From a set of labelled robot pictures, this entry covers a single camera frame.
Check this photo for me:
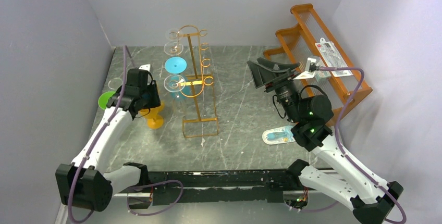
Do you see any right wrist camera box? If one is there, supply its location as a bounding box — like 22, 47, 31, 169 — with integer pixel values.
294, 56, 318, 80

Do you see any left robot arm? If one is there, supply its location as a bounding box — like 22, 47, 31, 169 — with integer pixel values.
55, 64, 161, 211

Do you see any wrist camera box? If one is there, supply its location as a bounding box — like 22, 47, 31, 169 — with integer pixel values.
138, 64, 152, 72
294, 56, 318, 80

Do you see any clear glass by wall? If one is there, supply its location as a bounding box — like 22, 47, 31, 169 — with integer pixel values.
107, 77, 123, 91

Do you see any orange plastic goblet front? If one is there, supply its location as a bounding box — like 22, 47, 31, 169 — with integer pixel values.
139, 103, 164, 129

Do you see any clear wine glass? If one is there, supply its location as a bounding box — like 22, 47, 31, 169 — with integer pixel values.
163, 41, 183, 57
165, 28, 182, 42

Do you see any toothbrush blister pack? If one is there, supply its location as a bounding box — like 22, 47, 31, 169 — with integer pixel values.
262, 126, 295, 145

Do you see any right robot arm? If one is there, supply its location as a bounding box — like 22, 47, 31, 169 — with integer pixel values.
247, 58, 403, 223

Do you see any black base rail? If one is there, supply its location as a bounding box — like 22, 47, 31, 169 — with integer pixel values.
118, 169, 304, 206

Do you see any orange wooden shelf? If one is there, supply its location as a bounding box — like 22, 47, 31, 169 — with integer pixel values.
263, 4, 373, 126

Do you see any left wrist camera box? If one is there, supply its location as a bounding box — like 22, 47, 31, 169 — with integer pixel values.
138, 64, 152, 72

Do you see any clear flute glass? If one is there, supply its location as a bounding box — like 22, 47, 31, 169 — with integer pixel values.
164, 74, 187, 116

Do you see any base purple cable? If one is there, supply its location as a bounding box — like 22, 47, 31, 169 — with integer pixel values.
126, 179, 185, 217

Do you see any blue plastic goblet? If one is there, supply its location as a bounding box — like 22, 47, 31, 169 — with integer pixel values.
164, 57, 190, 102

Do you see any small teal box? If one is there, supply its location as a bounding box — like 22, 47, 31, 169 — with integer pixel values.
310, 64, 331, 83

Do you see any white blister package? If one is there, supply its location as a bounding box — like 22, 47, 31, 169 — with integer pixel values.
315, 38, 353, 77

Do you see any green plastic goblet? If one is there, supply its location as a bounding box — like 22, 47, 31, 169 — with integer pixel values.
97, 91, 115, 110

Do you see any gold wire wine glass rack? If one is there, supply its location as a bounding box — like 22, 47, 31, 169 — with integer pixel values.
177, 24, 219, 138

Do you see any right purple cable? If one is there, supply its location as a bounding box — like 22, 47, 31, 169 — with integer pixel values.
316, 66, 408, 224

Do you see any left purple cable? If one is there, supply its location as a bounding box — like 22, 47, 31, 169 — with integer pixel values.
66, 45, 136, 224

